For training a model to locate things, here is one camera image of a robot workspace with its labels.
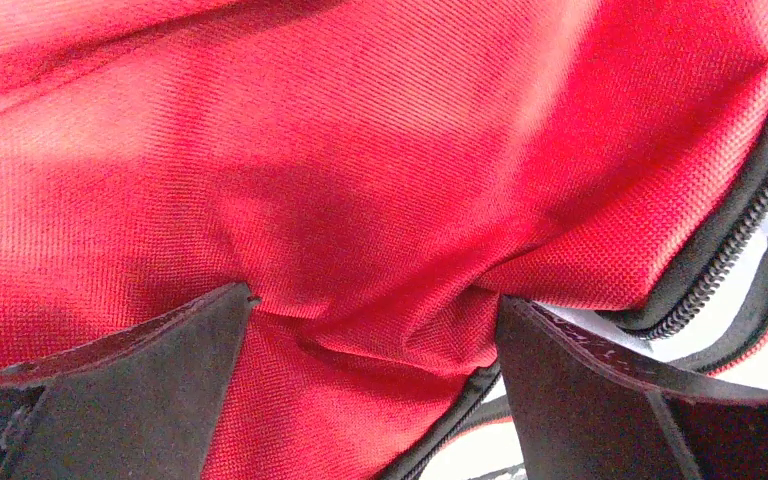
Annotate red student backpack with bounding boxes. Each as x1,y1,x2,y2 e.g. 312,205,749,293
0,1,768,479

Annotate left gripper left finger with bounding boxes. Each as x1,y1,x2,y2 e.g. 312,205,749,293
0,283,259,479

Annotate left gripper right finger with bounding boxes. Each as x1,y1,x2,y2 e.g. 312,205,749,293
496,297,768,479

